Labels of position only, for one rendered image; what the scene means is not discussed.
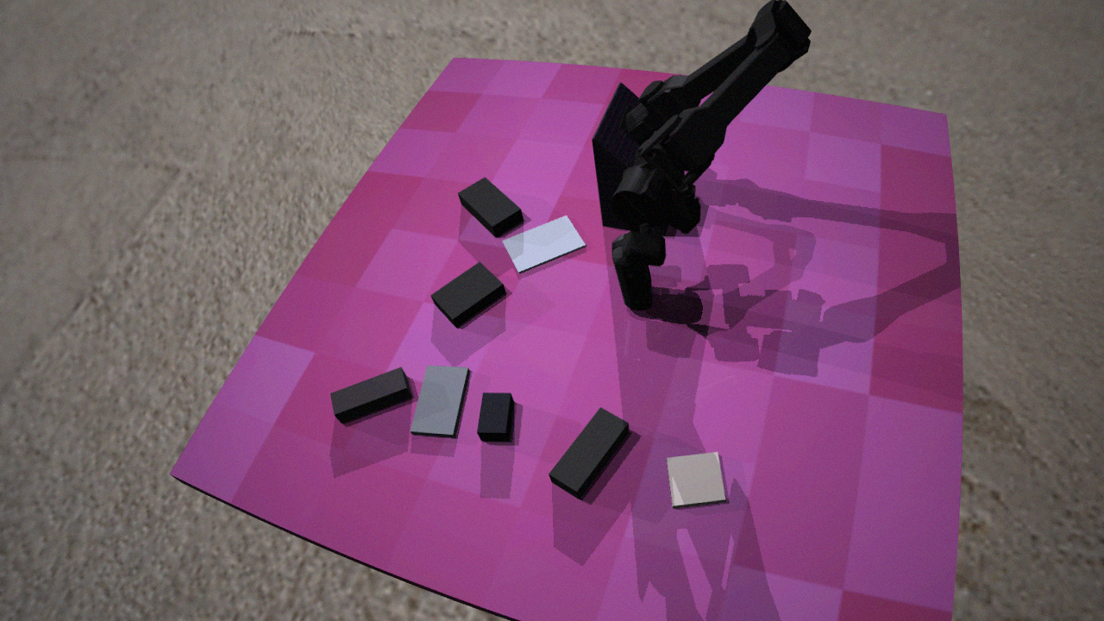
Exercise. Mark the white flat rectangular plate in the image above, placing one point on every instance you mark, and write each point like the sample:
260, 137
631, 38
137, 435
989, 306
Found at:
547, 242

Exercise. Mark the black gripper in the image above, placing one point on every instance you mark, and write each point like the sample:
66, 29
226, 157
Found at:
642, 245

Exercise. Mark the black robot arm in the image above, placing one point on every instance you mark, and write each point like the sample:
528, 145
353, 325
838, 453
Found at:
690, 134

